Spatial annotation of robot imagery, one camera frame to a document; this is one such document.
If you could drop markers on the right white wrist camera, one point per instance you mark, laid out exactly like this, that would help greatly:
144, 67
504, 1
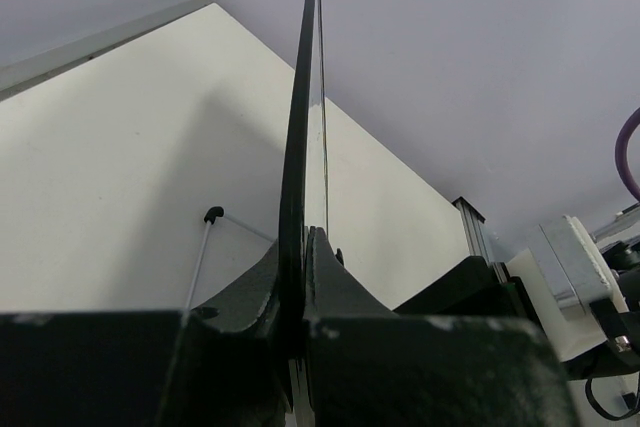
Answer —
563, 272

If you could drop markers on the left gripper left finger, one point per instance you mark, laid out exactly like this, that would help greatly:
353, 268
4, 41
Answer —
222, 363

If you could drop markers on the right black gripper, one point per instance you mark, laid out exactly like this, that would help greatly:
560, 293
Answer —
473, 288

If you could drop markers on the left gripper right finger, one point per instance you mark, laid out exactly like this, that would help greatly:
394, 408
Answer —
368, 366

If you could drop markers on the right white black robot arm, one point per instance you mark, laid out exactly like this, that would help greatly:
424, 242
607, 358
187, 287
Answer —
618, 356

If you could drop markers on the white whiteboard black frame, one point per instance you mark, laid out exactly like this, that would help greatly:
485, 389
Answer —
304, 197

